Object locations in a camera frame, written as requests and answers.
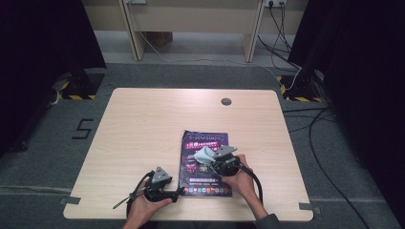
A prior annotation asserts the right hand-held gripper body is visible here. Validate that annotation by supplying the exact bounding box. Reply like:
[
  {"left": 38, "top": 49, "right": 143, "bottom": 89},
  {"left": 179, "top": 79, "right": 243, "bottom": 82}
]
[{"left": 212, "top": 144, "right": 241, "bottom": 177}]

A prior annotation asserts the black curtain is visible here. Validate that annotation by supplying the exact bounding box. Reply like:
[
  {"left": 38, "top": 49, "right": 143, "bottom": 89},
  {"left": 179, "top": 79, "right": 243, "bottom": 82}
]
[
  {"left": 288, "top": 0, "right": 405, "bottom": 220},
  {"left": 0, "top": 0, "right": 107, "bottom": 156}
]

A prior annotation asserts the person's left hand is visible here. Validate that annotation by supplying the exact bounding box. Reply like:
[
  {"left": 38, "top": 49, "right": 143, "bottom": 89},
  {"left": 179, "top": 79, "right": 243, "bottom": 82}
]
[{"left": 122, "top": 179, "right": 173, "bottom": 229}]

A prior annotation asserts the glossy illustrated magazine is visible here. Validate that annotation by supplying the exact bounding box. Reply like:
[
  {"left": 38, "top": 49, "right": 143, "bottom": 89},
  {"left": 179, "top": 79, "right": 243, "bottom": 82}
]
[{"left": 178, "top": 130, "right": 233, "bottom": 198}]

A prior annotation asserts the hazard-taped black stand base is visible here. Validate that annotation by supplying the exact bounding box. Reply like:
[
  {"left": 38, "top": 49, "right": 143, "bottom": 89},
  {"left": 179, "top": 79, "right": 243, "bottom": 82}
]
[
  {"left": 52, "top": 69, "right": 107, "bottom": 100},
  {"left": 276, "top": 70, "right": 326, "bottom": 103}
]

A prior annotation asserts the right hand-held gripper black cable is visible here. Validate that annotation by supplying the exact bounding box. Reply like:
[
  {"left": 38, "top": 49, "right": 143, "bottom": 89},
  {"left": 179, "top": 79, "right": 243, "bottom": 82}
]
[{"left": 237, "top": 161, "right": 264, "bottom": 204}]

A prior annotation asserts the light blue cloth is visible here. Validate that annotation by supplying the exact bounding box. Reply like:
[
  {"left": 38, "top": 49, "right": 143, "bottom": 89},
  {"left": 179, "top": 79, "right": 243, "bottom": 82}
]
[{"left": 193, "top": 145, "right": 221, "bottom": 166}]

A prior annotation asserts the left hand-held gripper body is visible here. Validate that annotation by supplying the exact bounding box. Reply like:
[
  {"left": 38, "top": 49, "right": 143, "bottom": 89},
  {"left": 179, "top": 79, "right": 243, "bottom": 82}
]
[{"left": 143, "top": 166, "right": 176, "bottom": 203}]

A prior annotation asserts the thin black floor cable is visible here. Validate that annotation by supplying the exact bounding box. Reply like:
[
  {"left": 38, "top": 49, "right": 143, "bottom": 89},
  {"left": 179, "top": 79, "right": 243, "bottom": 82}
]
[{"left": 282, "top": 107, "right": 337, "bottom": 134}]

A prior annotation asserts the grey tape strip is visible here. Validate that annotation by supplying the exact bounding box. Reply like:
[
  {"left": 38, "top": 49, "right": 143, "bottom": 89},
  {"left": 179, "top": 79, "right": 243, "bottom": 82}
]
[
  {"left": 298, "top": 202, "right": 322, "bottom": 215},
  {"left": 58, "top": 196, "right": 82, "bottom": 206}
]

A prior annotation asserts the brown cardboard box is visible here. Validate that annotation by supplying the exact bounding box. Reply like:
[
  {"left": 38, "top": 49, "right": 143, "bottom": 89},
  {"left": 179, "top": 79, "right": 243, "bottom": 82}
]
[{"left": 142, "top": 31, "right": 174, "bottom": 49}]

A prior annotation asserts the long black floor cable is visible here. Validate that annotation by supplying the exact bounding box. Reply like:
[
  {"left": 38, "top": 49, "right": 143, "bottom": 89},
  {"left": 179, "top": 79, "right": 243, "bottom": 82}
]
[{"left": 308, "top": 108, "right": 372, "bottom": 229}]

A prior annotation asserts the black power cable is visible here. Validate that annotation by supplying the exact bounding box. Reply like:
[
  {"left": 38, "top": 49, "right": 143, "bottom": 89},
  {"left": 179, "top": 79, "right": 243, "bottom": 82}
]
[
  {"left": 257, "top": 34, "right": 302, "bottom": 71},
  {"left": 268, "top": 3, "right": 292, "bottom": 53}
]

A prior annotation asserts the person's right hand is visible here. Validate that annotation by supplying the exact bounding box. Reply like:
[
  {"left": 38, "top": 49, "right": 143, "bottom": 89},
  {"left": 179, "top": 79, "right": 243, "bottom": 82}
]
[{"left": 221, "top": 154, "right": 261, "bottom": 205}]

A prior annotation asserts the white floor cable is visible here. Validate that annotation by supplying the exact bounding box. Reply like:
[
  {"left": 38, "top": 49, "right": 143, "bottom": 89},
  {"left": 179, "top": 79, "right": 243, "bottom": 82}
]
[{"left": 138, "top": 31, "right": 303, "bottom": 92}]

